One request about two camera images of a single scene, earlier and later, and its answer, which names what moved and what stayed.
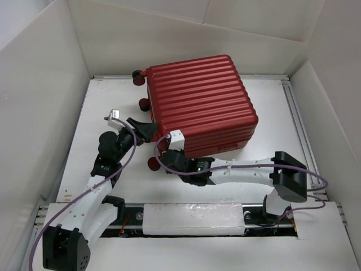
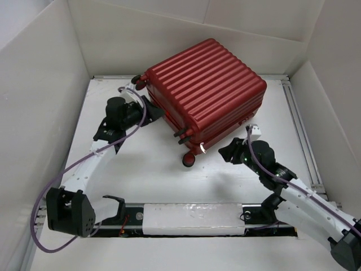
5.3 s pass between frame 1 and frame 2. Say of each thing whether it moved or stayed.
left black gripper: moved
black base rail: stayed
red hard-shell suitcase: moved
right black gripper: moved
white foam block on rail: stayed
